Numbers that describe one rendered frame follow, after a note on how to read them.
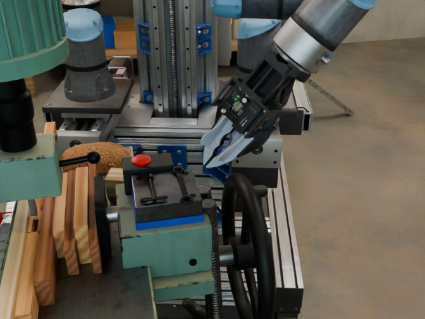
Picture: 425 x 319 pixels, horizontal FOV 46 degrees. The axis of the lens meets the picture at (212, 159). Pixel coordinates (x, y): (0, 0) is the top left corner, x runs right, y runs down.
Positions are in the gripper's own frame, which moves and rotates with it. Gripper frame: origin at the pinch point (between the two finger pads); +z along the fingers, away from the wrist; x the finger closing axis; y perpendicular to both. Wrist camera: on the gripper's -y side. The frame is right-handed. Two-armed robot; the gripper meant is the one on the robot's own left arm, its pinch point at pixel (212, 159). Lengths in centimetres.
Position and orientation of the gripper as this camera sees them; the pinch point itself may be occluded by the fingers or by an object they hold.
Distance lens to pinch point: 79.2
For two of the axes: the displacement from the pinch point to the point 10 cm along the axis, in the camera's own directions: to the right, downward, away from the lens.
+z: -5.9, 7.1, 3.8
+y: -4.2, 1.2, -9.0
